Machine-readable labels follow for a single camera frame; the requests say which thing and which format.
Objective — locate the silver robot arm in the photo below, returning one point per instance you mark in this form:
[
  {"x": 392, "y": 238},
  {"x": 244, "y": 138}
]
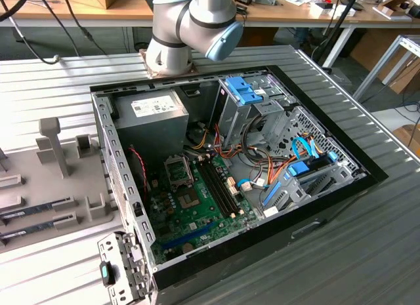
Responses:
[{"x": 170, "y": 23}]

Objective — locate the metal locking lever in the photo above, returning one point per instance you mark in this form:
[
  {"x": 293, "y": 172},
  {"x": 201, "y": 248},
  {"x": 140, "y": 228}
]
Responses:
[{"x": 192, "y": 172}]

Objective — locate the black RAM slot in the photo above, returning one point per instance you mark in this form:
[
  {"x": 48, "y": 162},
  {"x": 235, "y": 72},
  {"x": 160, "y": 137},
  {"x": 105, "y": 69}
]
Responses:
[
  {"x": 226, "y": 185},
  {"x": 215, "y": 188},
  {"x": 222, "y": 186},
  {"x": 218, "y": 187}
]

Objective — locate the grey power supply unit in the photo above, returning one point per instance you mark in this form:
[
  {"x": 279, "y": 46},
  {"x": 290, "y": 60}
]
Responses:
[{"x": 154, "y": 134}]

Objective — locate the blue drive bay latch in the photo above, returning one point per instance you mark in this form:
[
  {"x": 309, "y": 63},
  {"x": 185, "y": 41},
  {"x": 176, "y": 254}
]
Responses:
[{"x": 243, "y": 92}]

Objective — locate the green motherboard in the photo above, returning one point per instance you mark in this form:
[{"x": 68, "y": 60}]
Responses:
[{"x": 203, "y": 219}]

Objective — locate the black case fan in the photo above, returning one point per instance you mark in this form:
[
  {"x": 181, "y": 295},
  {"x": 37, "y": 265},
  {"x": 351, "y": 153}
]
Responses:
[{"x": 136, "y": 174}]

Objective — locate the blue disk carrier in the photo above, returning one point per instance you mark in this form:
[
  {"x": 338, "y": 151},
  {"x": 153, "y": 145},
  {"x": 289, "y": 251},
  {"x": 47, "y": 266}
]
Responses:
[{"x": 298, "y": 169}]

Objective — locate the blue expansion slot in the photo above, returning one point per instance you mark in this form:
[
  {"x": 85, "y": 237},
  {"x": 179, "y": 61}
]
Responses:
[{"x": 188, "y": 236}]

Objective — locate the round coin battery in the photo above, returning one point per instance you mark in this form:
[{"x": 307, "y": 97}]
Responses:
[{"x": 187, "y": 247}]

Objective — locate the black PC case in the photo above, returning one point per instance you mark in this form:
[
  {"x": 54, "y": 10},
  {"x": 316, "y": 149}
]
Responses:
[{"x": 262, "y": 241}]

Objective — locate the grey disk bay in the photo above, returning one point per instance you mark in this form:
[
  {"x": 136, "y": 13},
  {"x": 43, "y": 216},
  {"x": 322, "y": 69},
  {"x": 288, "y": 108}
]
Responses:
[{"x": 328, "y": 183}]

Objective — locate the grey parts rack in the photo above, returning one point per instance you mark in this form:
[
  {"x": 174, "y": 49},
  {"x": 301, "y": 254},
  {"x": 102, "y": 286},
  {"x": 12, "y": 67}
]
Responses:
[{"x": 75, "y": 183}]

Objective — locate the teal latch tab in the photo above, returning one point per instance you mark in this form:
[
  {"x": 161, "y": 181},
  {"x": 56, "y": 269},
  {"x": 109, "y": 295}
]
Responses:
[{"x": 105, "y": 272}]

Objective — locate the small white box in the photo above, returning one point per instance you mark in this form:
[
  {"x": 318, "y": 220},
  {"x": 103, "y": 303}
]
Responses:
[{"x": 320, "y": 10}]

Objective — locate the black stand pole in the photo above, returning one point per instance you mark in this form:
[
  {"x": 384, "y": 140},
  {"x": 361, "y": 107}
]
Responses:
[{"x": 341, "y": 19}]

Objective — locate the dark blue RAM stick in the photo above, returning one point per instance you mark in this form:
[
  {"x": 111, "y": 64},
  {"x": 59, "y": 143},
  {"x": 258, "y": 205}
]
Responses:
[
  {"x": 29, "y": 228},
  {"x": 29, "y": 210}
]

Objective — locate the small cardboard box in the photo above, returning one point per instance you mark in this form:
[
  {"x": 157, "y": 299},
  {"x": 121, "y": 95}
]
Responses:
[{"x": 408, "y": 137}]

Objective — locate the wooden desk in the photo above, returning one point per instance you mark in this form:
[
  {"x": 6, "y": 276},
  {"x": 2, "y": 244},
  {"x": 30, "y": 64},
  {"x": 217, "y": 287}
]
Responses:
[
  {"x": 361, "y": 16},
  {"x": 42, "y": 13}
]

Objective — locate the large cardboard box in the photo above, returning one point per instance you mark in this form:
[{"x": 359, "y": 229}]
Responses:
[{"x": 405, "y": 77}]

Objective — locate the open cardboard box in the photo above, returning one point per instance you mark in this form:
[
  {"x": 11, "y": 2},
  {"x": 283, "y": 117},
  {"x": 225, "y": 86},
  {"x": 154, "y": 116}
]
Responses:
[{"x": 393, "y": 3}]

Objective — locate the brown arm base plate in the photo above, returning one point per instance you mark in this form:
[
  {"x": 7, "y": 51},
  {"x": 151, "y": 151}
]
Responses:
[{"x": 194, "y": 69}]

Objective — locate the grey card retention bracket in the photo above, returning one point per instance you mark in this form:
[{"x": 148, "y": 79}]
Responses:
[{"x": 113, "y": 249}]

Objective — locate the aluminium shelf frame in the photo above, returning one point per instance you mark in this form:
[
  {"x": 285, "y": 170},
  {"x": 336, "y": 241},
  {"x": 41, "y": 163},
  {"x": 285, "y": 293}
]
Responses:
[{"x": 380, "y": 60}]

